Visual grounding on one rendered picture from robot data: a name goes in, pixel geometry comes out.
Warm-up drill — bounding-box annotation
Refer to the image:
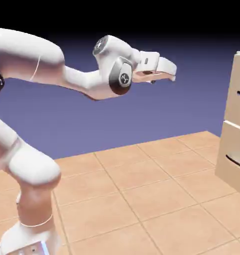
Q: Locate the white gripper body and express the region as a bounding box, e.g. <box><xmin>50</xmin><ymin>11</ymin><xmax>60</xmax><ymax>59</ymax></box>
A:
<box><xmin>131</xmin><ymin>56</ymin><xmax>178</xmax><ymax>83</ymax></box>

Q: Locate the light wood cabinet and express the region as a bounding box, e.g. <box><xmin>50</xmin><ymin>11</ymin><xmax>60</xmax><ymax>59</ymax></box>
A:
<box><xmin>215</xmin><ymin>50</ymin><xmax>240</xmax><ymax>198</ymax></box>

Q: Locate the drawer front with short handle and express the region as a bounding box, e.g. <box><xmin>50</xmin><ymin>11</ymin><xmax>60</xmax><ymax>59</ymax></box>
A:
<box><xmin>224</xmin><ymin>54</ymin><xmax>240</xmax><ymax>129</ymax></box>

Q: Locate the drawer front with long handle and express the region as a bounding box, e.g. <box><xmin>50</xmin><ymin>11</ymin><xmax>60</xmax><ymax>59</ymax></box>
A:
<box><xmin>215</xmin><ymin>120</ymin><xmax>240</xmax><ymax>198</ymax></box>

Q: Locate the long dark drawer handle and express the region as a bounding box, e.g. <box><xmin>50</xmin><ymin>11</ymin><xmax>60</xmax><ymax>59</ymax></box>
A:
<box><xmin>225</xmin><ymin>154</ymin><xmax>240</xmax><ymax>170</ymax></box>

